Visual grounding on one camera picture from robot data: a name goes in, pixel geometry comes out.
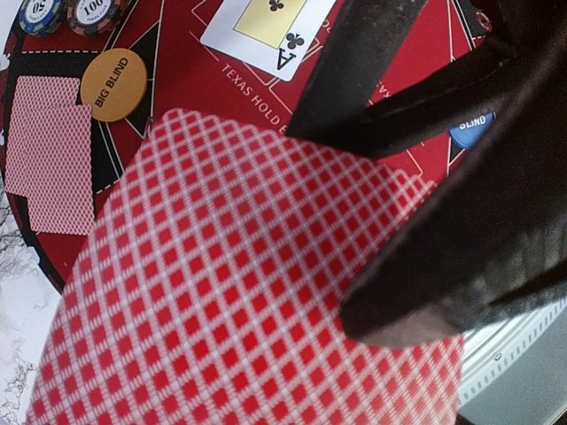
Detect blue small blind button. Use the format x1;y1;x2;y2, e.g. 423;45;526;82
449;113;494;150

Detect aluminium front rail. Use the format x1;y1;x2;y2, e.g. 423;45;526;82
458;299;566;424

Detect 50 chips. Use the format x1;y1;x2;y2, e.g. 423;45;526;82
18;0;66;38

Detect red card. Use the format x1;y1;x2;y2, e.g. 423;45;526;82
4;75;80;196

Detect ace of clubs card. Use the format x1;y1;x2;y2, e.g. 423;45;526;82
200;0;335;82

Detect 100 chips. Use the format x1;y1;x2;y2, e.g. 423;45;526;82
67;0;128;37

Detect orange big blind button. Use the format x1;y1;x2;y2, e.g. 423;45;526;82
80;48;148;122

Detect red playing card deck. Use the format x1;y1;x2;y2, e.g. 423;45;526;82
26;109;463;424

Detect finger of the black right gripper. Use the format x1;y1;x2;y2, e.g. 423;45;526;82
287;0;427;146
339;44;566;349

